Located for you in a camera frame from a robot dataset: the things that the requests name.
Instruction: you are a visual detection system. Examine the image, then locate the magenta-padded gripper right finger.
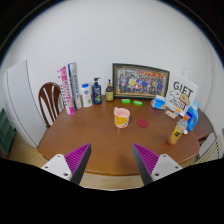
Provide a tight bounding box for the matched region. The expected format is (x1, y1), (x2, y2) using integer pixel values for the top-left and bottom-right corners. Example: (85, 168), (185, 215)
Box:
(132, 143), (184, 186)

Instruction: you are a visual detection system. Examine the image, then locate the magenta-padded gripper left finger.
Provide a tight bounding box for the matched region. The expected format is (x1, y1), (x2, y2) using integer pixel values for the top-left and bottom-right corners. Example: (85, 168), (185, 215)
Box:
(41, 143), (92, 186)

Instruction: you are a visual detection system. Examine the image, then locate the orange-capped juice bottle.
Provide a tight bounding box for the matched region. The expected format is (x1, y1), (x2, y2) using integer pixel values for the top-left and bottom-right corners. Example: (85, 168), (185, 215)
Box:
(167, 114), (189, 147)

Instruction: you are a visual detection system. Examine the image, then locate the flat round red coaster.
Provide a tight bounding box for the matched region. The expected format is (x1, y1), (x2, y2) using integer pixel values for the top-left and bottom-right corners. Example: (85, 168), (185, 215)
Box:
(136, 118), (150, 129)

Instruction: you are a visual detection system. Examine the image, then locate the pink and yellow mug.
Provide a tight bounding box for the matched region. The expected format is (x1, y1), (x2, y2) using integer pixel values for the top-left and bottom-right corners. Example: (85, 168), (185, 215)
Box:
(113, 106), (131, 129)

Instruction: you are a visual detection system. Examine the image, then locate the small beige snack pack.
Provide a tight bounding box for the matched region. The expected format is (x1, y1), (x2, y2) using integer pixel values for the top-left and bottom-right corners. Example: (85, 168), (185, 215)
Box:
(164, 109), (179, 120)

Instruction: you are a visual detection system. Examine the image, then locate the blue tissue pack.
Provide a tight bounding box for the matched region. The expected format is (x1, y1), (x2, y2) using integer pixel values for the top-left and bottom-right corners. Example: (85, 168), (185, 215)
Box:
(150, 95), (167, 111)

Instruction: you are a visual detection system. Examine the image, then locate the blue detergent bottle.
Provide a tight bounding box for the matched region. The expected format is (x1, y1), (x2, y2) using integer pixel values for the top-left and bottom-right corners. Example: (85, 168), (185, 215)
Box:
(184, 100), (200, 132)

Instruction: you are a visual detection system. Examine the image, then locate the white shampoo bottle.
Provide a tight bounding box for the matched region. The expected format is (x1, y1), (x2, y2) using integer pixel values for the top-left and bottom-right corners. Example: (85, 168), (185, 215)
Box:
(81, 83), (93, 108)

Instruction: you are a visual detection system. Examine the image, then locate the white radiator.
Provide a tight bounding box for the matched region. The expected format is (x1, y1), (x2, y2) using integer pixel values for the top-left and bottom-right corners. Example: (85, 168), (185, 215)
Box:
(199, 134), (224, 164)

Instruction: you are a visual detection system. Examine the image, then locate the brown wooden chair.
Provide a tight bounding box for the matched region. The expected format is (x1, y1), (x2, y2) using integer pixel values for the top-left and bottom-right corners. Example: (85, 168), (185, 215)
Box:
(38, 82), (65, 129)

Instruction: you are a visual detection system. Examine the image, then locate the tall pink lettered box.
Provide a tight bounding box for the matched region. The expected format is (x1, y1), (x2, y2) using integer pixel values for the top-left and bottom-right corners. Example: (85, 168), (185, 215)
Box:
(56, 65), (76, 117)

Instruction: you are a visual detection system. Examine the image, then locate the dark blue pump bottle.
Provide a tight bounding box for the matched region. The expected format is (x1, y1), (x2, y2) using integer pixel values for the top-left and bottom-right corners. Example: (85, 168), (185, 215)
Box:
(91, 77), (103, 106)

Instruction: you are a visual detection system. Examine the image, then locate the white printed paper bag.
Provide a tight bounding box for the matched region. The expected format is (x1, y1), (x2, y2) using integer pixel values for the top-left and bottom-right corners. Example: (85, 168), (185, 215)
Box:
(165, 68), (199, 117)

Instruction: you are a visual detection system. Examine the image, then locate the amber pump bottle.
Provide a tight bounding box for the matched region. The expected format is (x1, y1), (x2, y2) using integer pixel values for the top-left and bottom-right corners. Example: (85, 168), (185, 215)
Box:
(105, 79), (115, 102)

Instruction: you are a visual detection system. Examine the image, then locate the green plastic crate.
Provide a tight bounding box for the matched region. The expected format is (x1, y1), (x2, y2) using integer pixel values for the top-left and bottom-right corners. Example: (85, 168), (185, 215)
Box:
(0, 108), (17, 156)

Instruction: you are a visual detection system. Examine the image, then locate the tall white green box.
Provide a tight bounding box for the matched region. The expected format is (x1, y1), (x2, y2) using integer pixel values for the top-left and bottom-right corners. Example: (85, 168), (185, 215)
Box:
(67, 61), (83, 110)

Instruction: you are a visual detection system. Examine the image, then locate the framed group photo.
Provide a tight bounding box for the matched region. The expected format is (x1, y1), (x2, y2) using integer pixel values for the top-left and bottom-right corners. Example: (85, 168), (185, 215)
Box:
(111, 62), (171, 100)

